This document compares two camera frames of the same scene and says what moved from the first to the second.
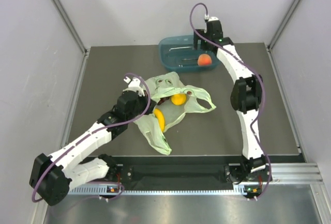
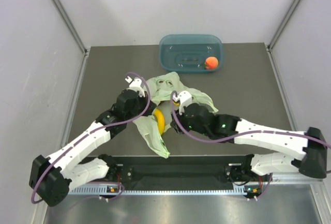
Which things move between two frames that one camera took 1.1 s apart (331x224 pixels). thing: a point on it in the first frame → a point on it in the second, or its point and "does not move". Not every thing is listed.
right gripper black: x=196 y=37 → x=180 y=119
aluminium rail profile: x=296 y=173 does not move
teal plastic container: x=177 y=54 does not move
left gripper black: x=152 y=104 does not move
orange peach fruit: x=204 y=60 → x=211 y=63
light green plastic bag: x=174 y=100 does not move
